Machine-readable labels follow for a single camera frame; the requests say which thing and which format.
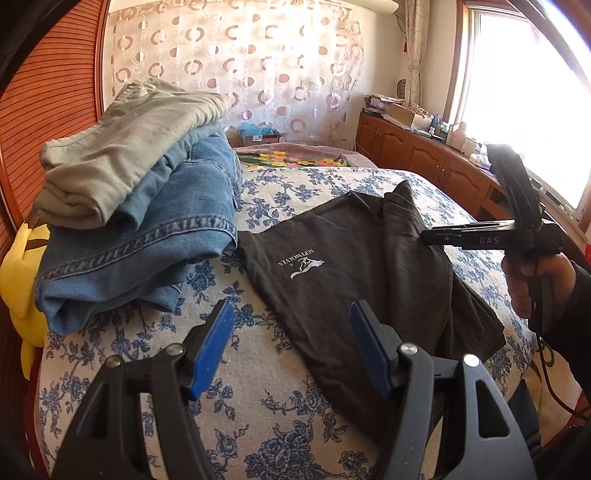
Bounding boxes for window with wooden frame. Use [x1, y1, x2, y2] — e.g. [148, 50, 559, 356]
[450, 1, 590, 221]

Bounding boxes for brown louvered wooden wardrobe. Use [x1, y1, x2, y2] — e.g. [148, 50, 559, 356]
[0, 0, 112, 480]

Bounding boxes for patterned side window curtain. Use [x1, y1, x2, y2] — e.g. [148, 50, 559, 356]
[404, 0, 431, 107]

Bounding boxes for yellow plush toy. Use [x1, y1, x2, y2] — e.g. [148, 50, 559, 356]
[1, 223, 50, 380]

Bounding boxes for blue folded jeans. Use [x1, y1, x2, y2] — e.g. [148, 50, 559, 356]
[34, 126, 242, 336]

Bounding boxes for blue floral white bedspread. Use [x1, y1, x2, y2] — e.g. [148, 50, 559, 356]
[35, 166, 539, 480]

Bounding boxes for person's right hand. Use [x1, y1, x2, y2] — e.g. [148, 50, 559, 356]
[501, 254, 576, 319]

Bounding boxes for grey-green folded pants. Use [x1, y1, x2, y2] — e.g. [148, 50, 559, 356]
[33, 78, 231, 230]

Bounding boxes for black pants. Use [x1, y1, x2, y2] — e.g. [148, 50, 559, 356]
[238, 182, 505, 442]

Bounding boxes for sheer circle-pattern curtain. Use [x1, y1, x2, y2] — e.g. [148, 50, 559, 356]
[102, 1, 365, 146]

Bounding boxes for cardboard box with blue cloth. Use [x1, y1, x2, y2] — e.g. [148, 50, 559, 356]
[238, 122, 281, 147]

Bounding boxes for brown wooden low cabinet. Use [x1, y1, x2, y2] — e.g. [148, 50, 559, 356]
[356, 112, 512, 220]

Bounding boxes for cardboard box on cabinet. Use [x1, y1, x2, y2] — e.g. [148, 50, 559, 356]
[388, 104, 432, 131]

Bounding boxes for white bottle on cabinet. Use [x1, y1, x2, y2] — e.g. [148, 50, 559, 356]
[449, 121, 467, 152]

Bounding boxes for colourful floral blanket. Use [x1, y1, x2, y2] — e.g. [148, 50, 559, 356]
[235, 142, 378, 168]

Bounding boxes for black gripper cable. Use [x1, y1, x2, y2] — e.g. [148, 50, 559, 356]
[526, 257, 591, 428]

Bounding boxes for white wall air conditioner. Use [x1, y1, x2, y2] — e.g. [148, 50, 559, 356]
[345, 0, 400, 15]

